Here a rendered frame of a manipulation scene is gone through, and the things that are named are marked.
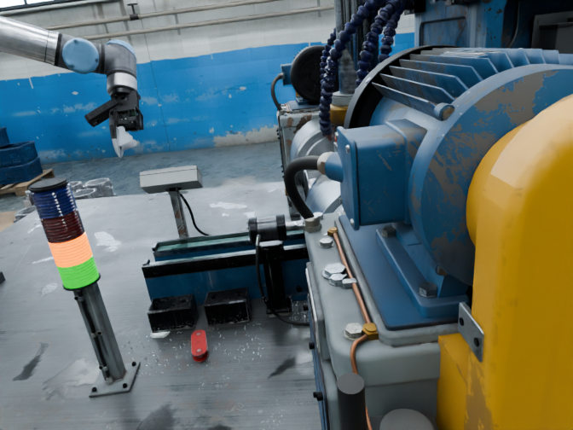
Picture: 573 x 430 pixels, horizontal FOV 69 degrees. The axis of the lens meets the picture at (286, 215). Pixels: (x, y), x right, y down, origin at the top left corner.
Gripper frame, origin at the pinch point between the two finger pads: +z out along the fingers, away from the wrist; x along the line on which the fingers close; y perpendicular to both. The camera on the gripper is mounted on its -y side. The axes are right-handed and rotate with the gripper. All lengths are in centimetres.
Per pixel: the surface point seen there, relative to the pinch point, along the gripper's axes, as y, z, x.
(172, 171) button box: 17.4, 9.4, -3.6
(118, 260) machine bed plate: -6.6, 30.4, 14.3
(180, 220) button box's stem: 16.4, 21.9, 5.7
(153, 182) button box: 11.8, 11.9, -3.6
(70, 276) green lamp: 11, 43, -48
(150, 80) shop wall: -125, -309, 439
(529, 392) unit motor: 61, 60, -94
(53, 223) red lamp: 11, 35, -53
